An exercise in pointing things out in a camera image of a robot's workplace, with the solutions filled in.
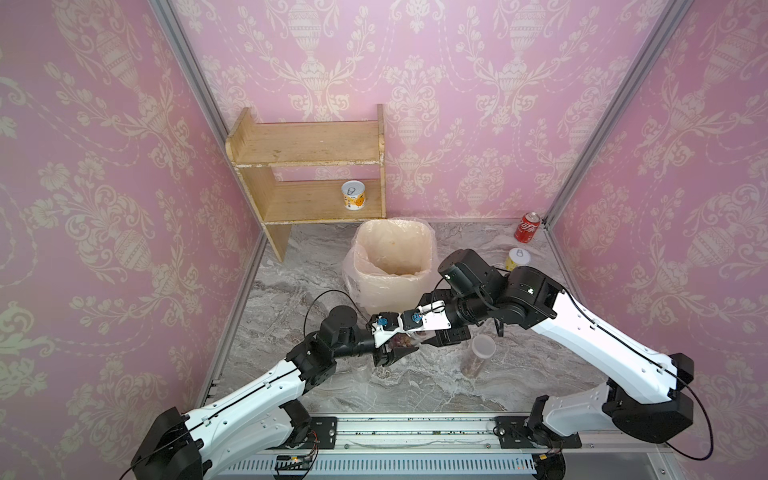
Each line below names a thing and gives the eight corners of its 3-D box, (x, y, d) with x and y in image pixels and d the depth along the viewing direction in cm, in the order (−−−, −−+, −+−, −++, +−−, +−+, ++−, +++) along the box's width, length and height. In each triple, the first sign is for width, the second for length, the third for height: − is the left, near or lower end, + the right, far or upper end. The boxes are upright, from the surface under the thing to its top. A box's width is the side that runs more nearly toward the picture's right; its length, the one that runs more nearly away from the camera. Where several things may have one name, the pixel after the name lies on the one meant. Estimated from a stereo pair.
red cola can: (516, 243, 116) (526, 224, 108) (512, 232, 120) (521, 212, 111) (532, 243, 116) (543, 224, 108) (527, 232, 120) (537, 212, 111)
